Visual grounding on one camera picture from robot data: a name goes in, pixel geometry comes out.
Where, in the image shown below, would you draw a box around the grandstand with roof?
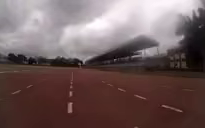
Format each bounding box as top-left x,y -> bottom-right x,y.
85,35 -> 171,70

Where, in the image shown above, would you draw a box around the red running track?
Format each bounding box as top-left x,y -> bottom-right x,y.
0,67 -> 205,128

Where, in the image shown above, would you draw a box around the row of distant trees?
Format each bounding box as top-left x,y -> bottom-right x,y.
0,51 -> 84,67

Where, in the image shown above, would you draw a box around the pale building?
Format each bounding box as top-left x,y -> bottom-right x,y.
167,47 -> 189,70

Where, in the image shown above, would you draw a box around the dark trees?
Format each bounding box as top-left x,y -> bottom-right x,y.
175,0 -> 205,72

